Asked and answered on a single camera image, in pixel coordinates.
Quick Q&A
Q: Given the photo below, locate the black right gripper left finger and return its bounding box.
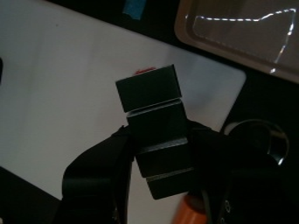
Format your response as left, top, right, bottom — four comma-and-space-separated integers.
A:
51, 125, 137, 224

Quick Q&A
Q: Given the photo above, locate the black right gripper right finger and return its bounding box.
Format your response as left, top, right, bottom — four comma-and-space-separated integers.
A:
189, 120, 299, 224

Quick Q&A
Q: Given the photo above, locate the white cutting board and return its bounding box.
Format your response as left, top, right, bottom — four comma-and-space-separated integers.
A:
0, 0, 249, 224

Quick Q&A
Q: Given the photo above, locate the tan rectangular plate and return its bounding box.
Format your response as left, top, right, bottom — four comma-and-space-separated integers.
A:
173, 0, 299, 85

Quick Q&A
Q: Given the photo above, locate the orange toy carrot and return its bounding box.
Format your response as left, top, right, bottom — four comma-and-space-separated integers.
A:
171, 194, 209, 224

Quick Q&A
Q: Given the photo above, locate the blue tape piece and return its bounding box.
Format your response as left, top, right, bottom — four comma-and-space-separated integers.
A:
122, 0, 149, 21

